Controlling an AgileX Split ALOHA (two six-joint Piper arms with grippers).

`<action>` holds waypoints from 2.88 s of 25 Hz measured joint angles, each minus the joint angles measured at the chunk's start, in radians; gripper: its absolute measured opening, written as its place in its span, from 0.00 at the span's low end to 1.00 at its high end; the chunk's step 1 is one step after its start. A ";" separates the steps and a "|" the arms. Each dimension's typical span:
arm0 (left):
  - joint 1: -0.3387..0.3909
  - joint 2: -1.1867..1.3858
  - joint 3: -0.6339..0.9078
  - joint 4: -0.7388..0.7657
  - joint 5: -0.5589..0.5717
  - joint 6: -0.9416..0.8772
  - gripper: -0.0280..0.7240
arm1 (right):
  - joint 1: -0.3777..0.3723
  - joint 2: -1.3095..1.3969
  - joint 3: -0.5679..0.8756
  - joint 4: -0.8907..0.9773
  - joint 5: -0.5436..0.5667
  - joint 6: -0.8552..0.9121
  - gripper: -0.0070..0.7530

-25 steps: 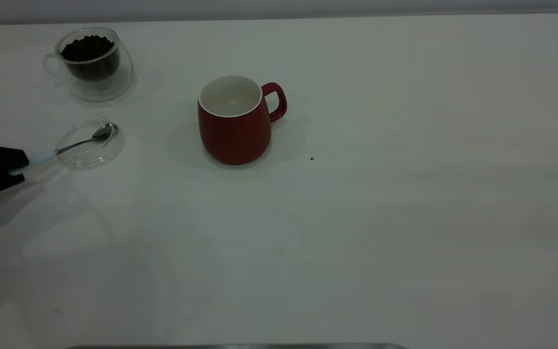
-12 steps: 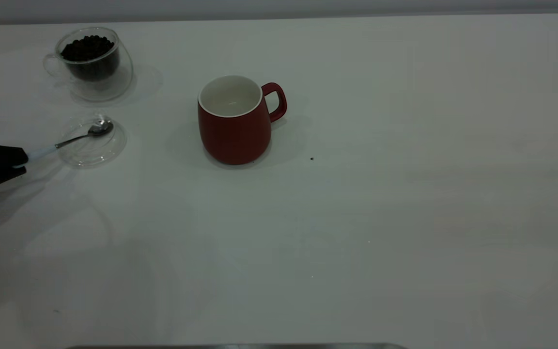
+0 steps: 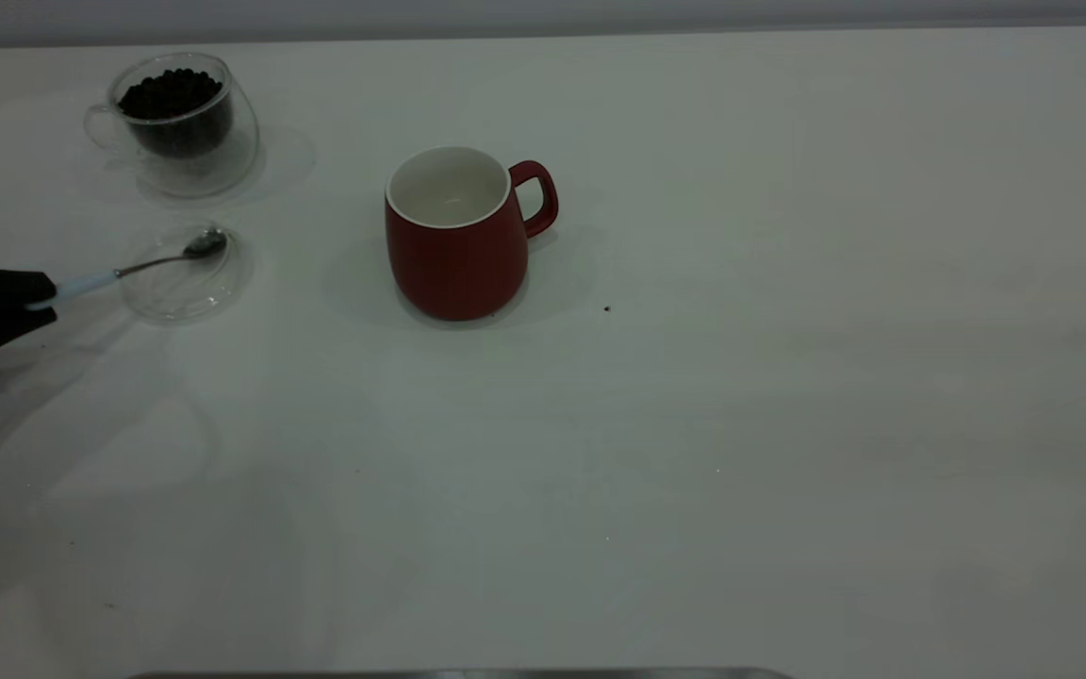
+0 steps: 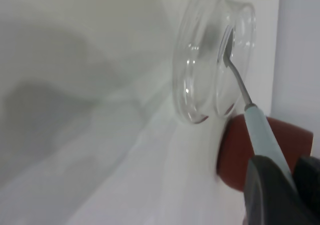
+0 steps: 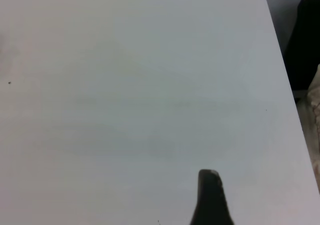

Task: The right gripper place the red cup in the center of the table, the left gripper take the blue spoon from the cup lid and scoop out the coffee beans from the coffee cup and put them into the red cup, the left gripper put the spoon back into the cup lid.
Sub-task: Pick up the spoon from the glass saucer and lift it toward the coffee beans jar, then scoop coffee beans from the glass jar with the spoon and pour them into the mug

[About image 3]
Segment coffee beans in glass cup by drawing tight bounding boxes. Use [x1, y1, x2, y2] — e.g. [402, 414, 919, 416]
[117, 68, 235, 159]

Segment spoon with pale blue handle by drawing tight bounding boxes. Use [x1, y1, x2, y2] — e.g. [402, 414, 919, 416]
[27, 229, 228, 312]

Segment clear glass cup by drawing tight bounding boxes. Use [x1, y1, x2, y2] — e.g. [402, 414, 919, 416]
[83, 52, 261, 200]

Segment clear glass saucer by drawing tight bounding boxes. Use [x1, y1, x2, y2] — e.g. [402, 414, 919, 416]
[118, 223, 248, 325]

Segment red ceramic mug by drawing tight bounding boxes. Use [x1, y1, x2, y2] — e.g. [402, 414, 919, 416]
[385, 145, 560, 323]

